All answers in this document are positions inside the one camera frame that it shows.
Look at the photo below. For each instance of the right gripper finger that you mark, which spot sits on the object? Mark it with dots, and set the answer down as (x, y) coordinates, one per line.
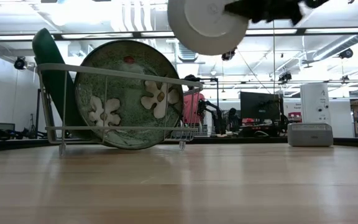
(239, 9)

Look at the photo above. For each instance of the blue patterned plate white underside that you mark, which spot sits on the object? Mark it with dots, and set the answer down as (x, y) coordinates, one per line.
(204, 28)

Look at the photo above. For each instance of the green floral plate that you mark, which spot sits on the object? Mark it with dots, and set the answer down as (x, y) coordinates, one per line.
(126, 102)

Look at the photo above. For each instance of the large green plate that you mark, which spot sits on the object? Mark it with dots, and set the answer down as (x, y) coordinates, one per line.
(48, 56)

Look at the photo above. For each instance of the background black robot arm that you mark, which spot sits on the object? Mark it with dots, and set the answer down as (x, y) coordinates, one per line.
(217, 118)

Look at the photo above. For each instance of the black ceiling spotlight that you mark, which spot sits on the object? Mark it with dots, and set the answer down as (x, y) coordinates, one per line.
(346, 53)
(20, 63)
(285, 76)
(228, 55)

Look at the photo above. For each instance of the white box device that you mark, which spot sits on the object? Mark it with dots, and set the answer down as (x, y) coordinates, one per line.
(315, 99)

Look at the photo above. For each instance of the black computer monitor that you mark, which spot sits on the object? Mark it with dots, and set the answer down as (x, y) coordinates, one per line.
(259, 107)

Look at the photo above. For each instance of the person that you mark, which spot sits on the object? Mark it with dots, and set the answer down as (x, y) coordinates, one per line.
(194, 109)

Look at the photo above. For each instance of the black aluminium table frame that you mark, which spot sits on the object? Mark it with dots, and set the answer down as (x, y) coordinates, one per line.
(11, 144)

